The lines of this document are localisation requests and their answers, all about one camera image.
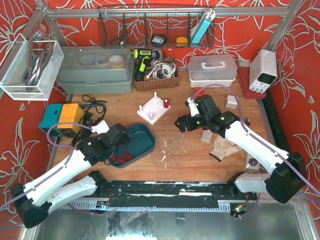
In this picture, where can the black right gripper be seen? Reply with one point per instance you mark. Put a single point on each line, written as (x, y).
(186, 122)

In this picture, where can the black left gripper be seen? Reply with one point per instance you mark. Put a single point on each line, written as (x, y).
(116, 149)

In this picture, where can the large red spring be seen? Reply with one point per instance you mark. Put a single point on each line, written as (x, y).
(127, 156)
(166, 103)

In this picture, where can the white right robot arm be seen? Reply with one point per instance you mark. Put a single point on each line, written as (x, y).
(284, 171)

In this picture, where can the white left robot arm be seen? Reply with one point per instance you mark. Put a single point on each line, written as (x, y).
(37, 199)

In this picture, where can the translucent box with warning label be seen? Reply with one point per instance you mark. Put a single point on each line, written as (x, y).
(206, 136)

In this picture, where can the teal plastic tray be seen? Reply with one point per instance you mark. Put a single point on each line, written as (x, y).
(142, 143)

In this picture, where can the white cube power socket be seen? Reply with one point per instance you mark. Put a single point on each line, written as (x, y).
(231, 102)

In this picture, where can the white work glove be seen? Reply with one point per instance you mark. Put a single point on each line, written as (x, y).
(222, 147)

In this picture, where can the white plastic storage box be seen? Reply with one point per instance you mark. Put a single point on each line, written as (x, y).
(204, 70)

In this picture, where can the wicker basket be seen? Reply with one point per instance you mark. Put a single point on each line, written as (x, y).
(155, 84)

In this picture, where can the yellow teal soldering station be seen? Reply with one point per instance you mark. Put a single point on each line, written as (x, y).
(62, 113)

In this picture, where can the small metal parts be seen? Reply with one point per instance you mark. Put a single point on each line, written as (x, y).
(253, 166)

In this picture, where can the grey plastic toolbox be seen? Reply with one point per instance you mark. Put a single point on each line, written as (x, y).
(95, 70)

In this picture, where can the white bench power supply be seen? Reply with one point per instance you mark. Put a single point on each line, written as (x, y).
(262, 71)

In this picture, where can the clear acrylic bin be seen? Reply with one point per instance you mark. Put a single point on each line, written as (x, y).
(32, 71)

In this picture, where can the white peg base plate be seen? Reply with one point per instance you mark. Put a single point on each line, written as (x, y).
(153, 110)

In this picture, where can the black mounting rail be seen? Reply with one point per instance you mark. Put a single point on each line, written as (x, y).
(170, 194)

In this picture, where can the green cordless drill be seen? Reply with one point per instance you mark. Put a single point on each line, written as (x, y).
(144, 57)

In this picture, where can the black wire wall basket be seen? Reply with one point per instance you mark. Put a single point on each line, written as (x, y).
(134, 25)

